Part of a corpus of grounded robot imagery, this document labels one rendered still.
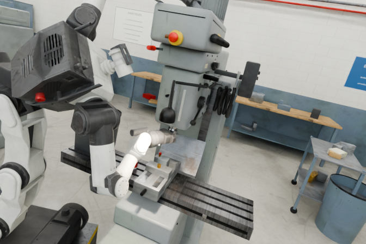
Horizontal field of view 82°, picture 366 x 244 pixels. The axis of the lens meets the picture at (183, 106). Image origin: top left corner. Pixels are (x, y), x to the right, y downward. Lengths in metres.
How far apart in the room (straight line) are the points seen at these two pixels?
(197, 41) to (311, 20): 4.67
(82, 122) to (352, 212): 2.80
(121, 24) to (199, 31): 5.54
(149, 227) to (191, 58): 0.89
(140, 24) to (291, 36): 3.65
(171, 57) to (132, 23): 5.21
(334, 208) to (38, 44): 3.01
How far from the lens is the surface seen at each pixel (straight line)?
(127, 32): 6.28
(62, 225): 1.61
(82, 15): 1.02
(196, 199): 1.32
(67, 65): 0.78
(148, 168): 1.30
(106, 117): 0.84
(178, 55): 1.02
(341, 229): 3.17
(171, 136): 1.17
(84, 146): 1.59
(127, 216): 1.31
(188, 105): 1.07
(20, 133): 1.13
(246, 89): 1.30
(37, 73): 0.87
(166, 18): 0.96
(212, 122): 1.55
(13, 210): 1.43
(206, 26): 0.90
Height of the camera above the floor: 1.74
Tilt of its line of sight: 16 degrees down
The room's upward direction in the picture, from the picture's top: 12 degrees clockwise
